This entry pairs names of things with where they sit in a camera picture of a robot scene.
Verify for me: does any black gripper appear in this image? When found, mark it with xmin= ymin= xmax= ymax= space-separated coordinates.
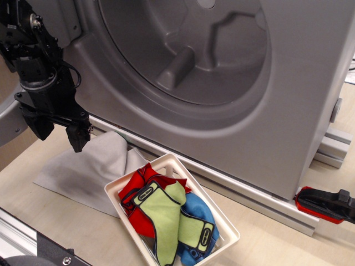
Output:
xmin=14 ymin=65 xmax=93 ymax=153

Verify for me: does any red cloth garment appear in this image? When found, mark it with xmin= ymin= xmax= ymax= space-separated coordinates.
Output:
xmin=118 ymin=162 xmax=192 ymax=238

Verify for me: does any blue cloth garment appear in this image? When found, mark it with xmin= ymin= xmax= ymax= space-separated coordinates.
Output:
xmin=176 ymin=192 xmax=220 ymax=265

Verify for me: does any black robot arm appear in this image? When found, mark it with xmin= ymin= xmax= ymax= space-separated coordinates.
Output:
xmin=1 ymin=1 xmax=92 ymax=152

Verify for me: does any grey round machine door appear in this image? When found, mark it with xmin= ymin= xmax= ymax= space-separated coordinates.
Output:
xmin=1 ymin=83 xmax=28 ymax=146

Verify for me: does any white plastic laundry basket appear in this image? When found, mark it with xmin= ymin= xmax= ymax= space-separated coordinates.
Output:
xmin=104 ymin=154 xmax=240 ymax=265

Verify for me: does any grey toy washing machine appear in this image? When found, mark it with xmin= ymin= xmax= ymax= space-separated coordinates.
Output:
xmin=31 ymin=1 xmax=354 ymax=199

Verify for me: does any grey cloth mat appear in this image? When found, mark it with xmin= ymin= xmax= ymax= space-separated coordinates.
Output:
xmin=34 ymin=131 xmax=147 ymax=217

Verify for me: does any black mounting plate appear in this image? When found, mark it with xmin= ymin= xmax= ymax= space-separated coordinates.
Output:
xmin=0 ymin=232 xmax=92 ymax=266

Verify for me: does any red black clamp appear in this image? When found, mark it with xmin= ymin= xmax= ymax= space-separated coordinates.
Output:
xmin=295 ymin=187 xmax=354 ymax=224

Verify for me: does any aluminium frame rail corner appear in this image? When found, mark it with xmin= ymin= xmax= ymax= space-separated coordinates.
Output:
xmin=1 ymin=208 xmax=37 ymax=258

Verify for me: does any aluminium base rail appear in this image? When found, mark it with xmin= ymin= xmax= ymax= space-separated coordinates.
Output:
xmin=89 ymin=116 xmax=320 ymax=236

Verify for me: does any aluminium side bracket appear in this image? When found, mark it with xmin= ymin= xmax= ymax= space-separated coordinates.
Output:
xmin=313 ymin=127 xmax=353 ymax=169

